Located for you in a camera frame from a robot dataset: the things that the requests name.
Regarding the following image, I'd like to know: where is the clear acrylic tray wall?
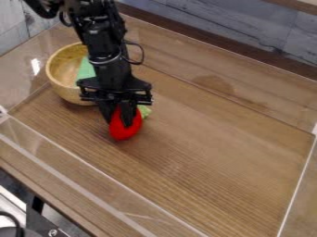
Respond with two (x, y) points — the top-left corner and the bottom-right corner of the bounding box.
(0, 107), (207, 237)

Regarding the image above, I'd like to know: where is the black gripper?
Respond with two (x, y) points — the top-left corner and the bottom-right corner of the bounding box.
(76, 60), (152, 128)

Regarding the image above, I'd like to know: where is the wooden bowl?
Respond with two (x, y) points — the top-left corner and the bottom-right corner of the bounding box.
(45, 43), (93, 106)

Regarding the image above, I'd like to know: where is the red plush strawberry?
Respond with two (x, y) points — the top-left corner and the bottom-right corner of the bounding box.
(108, 106), (151, 141)

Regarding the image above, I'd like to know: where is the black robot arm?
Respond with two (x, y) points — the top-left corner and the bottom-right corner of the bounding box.
(24, 0), (152, 128)

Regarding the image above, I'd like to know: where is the black cable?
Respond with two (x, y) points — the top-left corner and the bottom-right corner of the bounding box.
(123, 41), (145, 66)

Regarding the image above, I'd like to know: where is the black equipment under table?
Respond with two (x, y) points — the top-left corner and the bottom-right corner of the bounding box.
(0, 196), (70, 237)

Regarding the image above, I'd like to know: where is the green rectangular block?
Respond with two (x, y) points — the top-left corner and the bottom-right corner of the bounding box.
(74, 56), (95, 82)

